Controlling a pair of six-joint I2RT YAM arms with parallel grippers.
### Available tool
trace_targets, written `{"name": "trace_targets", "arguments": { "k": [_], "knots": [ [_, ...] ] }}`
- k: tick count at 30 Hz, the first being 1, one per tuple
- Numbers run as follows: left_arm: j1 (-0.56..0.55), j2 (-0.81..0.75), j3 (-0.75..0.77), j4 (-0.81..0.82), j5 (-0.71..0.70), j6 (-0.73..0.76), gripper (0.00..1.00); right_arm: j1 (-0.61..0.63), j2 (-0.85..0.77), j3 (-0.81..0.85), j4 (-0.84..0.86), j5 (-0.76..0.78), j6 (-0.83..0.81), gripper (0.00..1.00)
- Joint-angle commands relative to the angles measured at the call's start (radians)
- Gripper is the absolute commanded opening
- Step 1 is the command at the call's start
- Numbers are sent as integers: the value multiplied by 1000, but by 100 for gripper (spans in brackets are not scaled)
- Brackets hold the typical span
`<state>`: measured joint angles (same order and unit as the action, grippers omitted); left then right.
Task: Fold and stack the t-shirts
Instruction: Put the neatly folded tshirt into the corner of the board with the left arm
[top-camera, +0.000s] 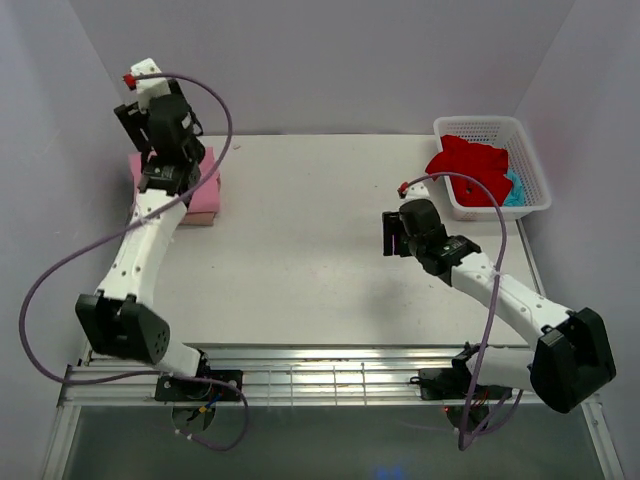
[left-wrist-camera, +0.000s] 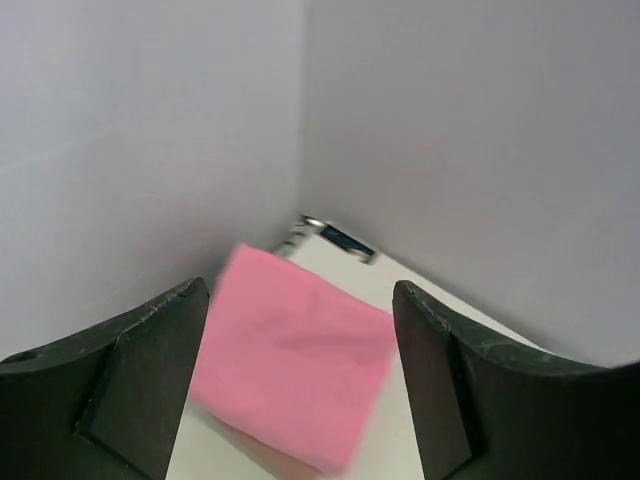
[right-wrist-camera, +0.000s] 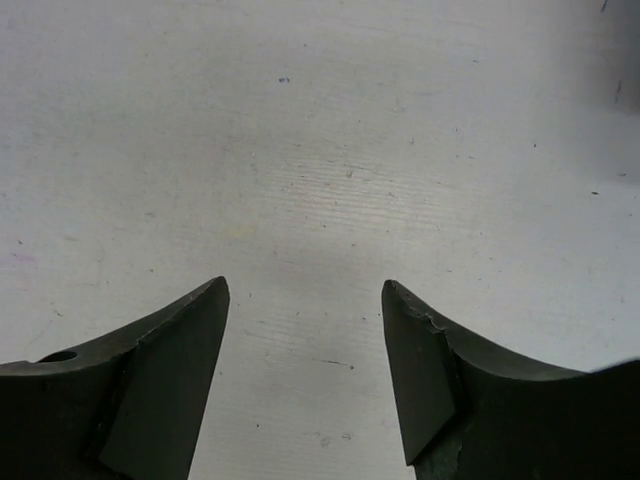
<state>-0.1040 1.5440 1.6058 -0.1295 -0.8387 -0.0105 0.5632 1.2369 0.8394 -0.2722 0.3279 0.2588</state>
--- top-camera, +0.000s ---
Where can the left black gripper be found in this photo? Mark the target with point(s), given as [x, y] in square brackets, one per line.
[132, 119]

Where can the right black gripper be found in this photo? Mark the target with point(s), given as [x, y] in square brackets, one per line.
[392, 225]

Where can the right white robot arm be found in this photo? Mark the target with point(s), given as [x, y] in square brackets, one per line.
[569, 356]

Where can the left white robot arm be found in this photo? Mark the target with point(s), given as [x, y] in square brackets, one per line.
[118, 318]

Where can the red t shirt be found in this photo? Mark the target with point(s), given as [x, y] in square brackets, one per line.
[484, 163]

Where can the folded dusty pink t shirt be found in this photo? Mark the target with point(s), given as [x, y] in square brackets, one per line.
[198, 219]

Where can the teal t shirt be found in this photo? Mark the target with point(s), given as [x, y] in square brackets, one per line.
[516, 196]

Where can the white plastic mesh basket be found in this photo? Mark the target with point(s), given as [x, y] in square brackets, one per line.
[507, 133]

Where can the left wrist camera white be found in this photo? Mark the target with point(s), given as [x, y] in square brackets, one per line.
[146, 89]

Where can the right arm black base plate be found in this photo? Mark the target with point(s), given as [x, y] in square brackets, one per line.
[450, 383]

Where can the aluminium rail frame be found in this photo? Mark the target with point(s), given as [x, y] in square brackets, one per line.
[328, 333]

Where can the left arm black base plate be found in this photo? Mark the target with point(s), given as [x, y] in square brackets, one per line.
[170, 389]

